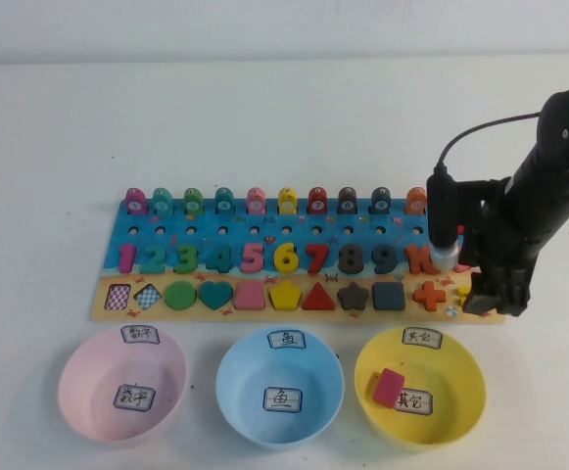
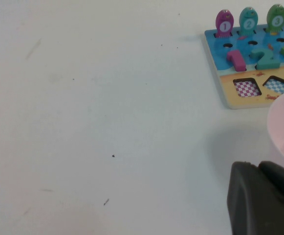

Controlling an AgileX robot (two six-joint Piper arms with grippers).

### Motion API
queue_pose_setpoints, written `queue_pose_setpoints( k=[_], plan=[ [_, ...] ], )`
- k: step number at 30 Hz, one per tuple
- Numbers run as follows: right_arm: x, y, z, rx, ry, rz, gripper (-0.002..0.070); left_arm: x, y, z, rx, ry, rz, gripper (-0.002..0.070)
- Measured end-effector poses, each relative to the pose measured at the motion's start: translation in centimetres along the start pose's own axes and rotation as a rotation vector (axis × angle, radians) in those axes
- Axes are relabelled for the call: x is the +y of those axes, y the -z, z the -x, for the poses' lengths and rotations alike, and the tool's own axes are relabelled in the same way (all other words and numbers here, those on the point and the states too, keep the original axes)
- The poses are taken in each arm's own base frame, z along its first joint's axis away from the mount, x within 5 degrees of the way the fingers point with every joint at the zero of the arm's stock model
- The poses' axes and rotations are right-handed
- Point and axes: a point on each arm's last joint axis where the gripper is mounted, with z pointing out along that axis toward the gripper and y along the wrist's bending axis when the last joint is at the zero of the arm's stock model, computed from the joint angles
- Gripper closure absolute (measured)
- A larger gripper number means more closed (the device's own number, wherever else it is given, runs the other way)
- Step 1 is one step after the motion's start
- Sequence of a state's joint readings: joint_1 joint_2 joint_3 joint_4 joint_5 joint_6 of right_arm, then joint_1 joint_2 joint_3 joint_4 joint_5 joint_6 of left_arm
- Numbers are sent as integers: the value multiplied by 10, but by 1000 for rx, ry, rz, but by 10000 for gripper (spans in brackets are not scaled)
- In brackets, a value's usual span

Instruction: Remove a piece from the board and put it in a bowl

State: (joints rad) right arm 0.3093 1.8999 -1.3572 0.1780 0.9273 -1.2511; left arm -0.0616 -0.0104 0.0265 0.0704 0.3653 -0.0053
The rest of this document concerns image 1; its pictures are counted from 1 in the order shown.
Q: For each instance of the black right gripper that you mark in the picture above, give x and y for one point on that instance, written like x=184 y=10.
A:
x=504 y=240

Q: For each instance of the yellow equals sign piece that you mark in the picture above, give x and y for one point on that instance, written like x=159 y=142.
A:
x=463 y=293

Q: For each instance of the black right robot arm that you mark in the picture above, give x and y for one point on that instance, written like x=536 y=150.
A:
x=558 y=161

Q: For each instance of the orange plus sign piece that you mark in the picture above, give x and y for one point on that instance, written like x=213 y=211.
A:
x=429 y=296

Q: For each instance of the orange number ten piece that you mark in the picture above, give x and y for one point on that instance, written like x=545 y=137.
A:
x=413 y=259

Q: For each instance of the yellow plastic bowl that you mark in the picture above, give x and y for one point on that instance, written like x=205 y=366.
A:
x=455 y=382

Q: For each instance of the slate square piece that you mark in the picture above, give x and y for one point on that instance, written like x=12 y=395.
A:
x=389 y=296

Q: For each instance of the slate number nine piece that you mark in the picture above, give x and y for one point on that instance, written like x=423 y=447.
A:
x=392 y=258

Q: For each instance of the paper label inside yellow bowl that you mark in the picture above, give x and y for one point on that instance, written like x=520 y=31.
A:
x=416 y=402

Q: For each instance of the pink rectangle puzzle piece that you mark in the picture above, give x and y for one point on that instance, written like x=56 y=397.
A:
x=388 y=387

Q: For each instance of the brown star piece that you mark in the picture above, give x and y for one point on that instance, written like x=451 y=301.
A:
x=352 y=296

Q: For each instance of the brown number eight piece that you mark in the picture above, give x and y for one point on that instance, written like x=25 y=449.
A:
x=351 y=258

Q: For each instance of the red triangle piece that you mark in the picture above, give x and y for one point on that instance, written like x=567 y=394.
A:
x=318 y=299

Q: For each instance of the red number seven piece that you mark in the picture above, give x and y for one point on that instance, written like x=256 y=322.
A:
x=319 y=257

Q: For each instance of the yellow pentagon piece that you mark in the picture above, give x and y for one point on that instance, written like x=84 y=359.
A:
x=286 y=296

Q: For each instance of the yellow number six piece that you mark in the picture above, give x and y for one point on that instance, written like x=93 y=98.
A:
x=280 y=259

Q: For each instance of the paper label inside blue bowl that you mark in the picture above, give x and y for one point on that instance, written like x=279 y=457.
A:
x=283 y=400

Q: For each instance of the pink trapezoid piece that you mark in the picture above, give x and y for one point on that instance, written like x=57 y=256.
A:
x=250 y=297

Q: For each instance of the pink number five piece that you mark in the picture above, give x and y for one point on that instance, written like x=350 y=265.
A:
x=251 y=252

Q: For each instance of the colourful wooden puzzle board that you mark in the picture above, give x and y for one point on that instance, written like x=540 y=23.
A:
x=237 y=230

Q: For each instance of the teal number four piece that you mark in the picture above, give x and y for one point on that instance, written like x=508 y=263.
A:
x=222 y=258

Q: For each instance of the teal heart piece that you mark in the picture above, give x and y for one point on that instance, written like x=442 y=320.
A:
x=216 y=295

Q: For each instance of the blue plastic bowl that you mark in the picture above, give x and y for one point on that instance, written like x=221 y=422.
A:
x=240 y=421

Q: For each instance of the green number three piece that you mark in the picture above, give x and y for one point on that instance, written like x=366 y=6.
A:
x=189 y=258

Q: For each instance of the green circle piece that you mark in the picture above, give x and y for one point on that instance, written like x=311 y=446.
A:
x=180 y=296

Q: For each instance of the mint number two piece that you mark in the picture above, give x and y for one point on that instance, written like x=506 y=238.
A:
x=154 y=267

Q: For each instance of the magenta number one piece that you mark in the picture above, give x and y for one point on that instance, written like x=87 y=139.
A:
x=127 y=258

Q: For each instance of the paper label inside pink bowl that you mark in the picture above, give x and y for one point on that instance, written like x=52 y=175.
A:
x=134 y=398

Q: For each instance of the pink plastic bowl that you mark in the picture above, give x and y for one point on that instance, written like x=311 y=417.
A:
x=78 y=391

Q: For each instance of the paper label on yellow rim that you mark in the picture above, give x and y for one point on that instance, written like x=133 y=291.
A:
x=422 y=338

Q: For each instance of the orange fish peg ten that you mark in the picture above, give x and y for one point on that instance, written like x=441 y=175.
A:
x=415 y=202

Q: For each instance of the slate fish peg nine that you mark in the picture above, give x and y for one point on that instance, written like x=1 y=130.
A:
x=381 y=202

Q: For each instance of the brown fish peg eight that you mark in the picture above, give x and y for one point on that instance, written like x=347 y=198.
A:
x=347 y=202

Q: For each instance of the red fish peg seven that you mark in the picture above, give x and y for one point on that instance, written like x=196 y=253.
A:
x=317 y=202

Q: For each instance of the paper label on blue rim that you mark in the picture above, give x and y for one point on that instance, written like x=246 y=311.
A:
x=286 y=340

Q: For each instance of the yellow fish peg six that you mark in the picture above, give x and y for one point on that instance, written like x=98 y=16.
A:
x=287 y=202

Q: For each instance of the pink fish peg five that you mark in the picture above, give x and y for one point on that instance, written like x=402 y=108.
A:
x=256 y=202

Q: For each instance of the teal fish peg four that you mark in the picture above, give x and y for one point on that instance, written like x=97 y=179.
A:
x=224 y=202

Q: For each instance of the green fish peg three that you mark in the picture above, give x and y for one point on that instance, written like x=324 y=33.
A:
x=193 y=202

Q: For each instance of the mint fish peg two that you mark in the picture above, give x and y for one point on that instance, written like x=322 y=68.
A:
x=162 y=202

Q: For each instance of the paper label on pink rim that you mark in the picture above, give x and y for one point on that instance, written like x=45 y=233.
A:
x=140 y=335

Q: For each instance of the magenta fish peg one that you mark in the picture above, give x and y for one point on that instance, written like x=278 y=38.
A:
x=136 y=202

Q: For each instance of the black cylindrical wrist camera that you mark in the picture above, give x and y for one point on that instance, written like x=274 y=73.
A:
x=441 y=215

